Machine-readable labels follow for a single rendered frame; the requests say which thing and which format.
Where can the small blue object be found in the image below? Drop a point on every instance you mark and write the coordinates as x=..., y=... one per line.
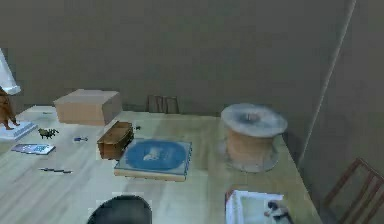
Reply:
x=80, y=139

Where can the white open box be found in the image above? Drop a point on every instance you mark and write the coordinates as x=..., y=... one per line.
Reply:
x=253, y=208

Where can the small black object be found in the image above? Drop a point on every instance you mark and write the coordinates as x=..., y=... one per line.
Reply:
x=137, y=127

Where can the grey and orange spool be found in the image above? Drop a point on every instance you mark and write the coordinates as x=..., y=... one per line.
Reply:
x=251, y=136

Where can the blue book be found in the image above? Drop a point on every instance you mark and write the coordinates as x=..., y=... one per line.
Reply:
x=155, y=158

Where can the reddish brown wooden chair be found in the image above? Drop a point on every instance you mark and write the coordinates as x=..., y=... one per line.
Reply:
x=363, y=196

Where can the pale wooden table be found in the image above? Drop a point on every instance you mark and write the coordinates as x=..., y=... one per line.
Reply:
x=206, y=186

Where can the brown statue table lamp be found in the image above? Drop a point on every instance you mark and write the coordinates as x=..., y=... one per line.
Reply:
x=6, y=110

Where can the small brown wooden box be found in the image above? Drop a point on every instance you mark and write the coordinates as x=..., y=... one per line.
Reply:
x=114, y=140

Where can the brown cardboard box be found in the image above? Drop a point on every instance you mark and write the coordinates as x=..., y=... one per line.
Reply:
x=87, y=107

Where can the black round object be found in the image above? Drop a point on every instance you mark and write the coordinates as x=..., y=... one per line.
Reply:
x=120, y=210

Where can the black pen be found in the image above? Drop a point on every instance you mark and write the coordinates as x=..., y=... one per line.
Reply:
x=55, y=170

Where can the small dark green figurine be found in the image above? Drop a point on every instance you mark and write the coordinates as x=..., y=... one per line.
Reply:
x=47, y=133

